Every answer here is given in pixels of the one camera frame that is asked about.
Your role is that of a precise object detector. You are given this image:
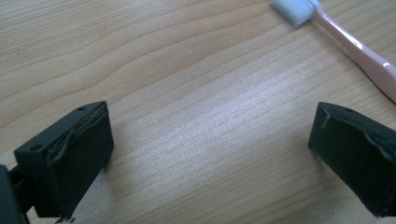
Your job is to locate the pink toothbrush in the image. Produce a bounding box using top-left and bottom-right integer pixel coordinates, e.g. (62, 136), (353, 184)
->
(269, 0), (396, 105)

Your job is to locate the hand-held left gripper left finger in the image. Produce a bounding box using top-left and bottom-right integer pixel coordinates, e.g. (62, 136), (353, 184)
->
(13, 100), (115, 220)

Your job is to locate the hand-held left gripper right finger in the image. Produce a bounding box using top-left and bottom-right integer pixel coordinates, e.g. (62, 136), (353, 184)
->
(307, 101), (396, 218)

